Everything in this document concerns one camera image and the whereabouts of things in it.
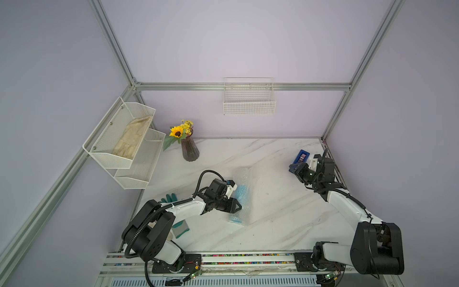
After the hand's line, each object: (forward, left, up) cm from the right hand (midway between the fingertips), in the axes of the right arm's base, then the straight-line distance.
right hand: (291, 169), depth 88 cm
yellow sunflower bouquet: (+18, +58, +10) cm, 61 cm away
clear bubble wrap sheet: (-2, +24, -5) cm, 24 cm away
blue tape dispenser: (+15, -9, -10) cm, 20 cm away
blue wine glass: (-10, +25, -6) cm, 28 cm away
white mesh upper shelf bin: (+3, +80, +20) cm, 82 cm away
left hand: (-15, +27, -11) cm, 33 cm away
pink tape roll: (+15, -12, -8) cm, 21 cm away
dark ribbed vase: (+18, +54, -4) cm, 58 cm away
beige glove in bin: (+10, +75, +17) cm, 77 cm away
